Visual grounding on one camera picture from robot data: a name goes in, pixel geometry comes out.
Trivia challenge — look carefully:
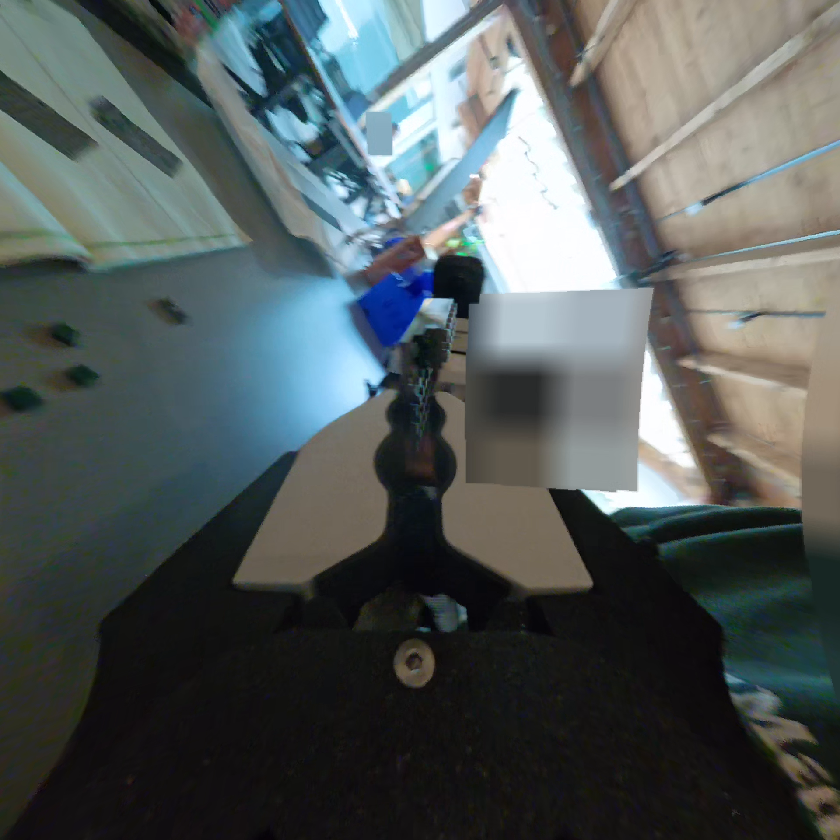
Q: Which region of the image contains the dark green sweatshirt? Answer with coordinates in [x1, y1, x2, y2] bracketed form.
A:
[610, 504, 840, 756]

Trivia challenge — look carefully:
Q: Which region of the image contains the grey toy brick assembly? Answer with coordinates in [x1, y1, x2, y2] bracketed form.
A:
[399, 298, 468, 490]

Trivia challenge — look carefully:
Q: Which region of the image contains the open building instruction booklet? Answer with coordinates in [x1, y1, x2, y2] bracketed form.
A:
[0, 0, 253, 271]

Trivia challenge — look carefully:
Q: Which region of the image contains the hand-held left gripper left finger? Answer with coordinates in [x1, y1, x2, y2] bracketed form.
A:
[233, 392, 401, 597]

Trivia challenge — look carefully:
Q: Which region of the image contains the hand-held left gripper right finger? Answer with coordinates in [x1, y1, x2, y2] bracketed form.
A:
[433, 392, 595, 595]

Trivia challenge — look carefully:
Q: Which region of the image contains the black cylindrical object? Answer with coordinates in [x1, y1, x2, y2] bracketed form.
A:
[435, 256, 485, 319]

